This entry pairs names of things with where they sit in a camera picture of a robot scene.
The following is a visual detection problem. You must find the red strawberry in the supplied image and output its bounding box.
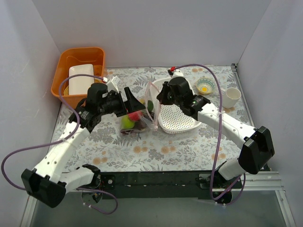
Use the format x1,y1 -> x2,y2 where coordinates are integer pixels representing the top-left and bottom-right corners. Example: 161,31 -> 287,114
128,111 -> 142,122

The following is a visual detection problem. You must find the dark green avocado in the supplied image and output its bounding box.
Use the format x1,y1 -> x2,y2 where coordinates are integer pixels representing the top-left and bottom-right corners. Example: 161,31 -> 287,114
147,100 -> 154,112

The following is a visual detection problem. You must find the clear zip top bag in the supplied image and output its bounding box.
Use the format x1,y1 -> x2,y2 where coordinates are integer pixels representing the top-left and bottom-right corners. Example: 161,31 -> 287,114
120,82 -> 159,132

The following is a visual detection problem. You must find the green apple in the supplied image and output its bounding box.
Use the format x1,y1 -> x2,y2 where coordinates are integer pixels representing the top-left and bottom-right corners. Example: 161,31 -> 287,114
121,115 -> 135,130

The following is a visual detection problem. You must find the red grape bunch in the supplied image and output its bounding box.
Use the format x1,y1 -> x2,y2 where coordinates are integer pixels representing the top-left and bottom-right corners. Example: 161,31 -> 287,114
120,128 -> 142,135

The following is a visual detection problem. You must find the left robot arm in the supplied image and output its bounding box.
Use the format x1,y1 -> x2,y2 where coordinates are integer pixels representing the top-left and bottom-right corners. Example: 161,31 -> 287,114
21,83 -> 145,208

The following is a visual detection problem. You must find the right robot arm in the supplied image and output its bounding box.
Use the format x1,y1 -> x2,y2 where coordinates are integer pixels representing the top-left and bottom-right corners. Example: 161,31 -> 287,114
157,77 -> 275,188

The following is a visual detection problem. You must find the white perforated fruit basket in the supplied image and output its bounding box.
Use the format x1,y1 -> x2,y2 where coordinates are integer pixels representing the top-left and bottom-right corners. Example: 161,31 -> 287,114
151,78 -> 202,134

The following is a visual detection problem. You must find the white rectangular plate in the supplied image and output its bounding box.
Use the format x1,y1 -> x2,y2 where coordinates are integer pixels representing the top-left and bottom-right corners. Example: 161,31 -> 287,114
69,64 -> 94,95

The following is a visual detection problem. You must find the patterned small bowl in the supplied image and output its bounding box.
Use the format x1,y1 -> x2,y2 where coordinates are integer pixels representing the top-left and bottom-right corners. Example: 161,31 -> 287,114
196,77 -> 216,95

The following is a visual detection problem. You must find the floral table mat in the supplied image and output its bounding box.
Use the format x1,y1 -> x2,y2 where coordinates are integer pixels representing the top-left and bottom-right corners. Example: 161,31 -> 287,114
52,66 -> 251,172

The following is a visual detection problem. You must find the white mug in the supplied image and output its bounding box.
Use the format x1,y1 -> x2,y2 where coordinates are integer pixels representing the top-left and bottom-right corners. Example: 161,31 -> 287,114
223,87 -> 241,109

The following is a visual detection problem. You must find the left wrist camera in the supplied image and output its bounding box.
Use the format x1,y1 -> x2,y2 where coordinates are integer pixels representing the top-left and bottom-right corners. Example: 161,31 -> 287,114
102,76 -> 119,93

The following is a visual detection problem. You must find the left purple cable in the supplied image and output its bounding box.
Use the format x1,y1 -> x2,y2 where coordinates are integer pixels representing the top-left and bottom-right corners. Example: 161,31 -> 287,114
1,74 -> 118,215

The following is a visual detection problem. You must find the purple cable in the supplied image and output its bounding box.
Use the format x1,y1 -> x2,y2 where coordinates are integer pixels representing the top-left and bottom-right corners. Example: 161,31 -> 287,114
1,74 -> 118,215
174,63 -> 247,205

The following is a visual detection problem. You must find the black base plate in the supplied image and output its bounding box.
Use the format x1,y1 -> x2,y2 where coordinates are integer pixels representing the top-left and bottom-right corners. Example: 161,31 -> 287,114
73,170 -> 243,199

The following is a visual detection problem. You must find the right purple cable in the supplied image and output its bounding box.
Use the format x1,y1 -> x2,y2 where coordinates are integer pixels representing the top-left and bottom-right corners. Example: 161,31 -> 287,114
174,63 -> 247,205

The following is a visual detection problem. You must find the aluminium frame rail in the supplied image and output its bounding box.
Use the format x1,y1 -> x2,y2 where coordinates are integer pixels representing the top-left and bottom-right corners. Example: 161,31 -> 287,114
21,171 -> 295,227

